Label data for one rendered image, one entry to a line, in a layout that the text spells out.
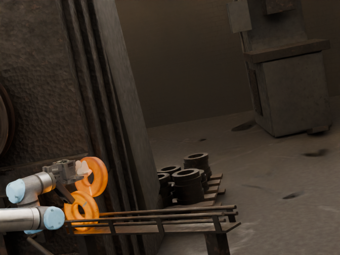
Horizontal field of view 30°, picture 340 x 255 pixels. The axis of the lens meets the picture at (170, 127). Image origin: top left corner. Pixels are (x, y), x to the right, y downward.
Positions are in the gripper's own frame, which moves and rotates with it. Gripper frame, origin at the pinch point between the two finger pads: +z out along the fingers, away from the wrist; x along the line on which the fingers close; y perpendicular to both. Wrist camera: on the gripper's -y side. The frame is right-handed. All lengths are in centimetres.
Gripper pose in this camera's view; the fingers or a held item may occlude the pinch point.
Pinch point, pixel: (90, 171)
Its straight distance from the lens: 246.2
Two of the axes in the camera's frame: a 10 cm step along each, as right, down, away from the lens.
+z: 6.7, -2.2, 7.1
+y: -1.5, -9.8, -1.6
